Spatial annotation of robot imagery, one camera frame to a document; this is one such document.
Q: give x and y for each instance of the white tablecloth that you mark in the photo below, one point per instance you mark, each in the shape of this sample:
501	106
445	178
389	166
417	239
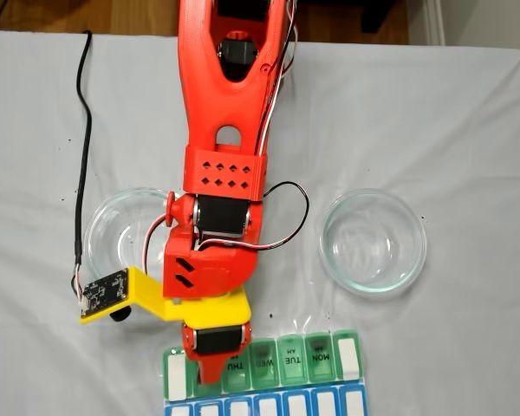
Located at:
416	130

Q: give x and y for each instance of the weekly pill organizer box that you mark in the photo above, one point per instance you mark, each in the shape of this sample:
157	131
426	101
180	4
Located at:
294	405

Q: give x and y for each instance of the white baseboard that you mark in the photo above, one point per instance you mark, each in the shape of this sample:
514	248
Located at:
435	21

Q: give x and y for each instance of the camera board on yellow mount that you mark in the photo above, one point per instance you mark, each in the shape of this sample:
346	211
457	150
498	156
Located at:
104	294

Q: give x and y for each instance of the small clear glass bowl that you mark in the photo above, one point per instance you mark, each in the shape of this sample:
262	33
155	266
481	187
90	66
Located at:
372	242

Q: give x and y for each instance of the large clear glass bowl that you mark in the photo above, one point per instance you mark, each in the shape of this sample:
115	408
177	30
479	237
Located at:
99	225

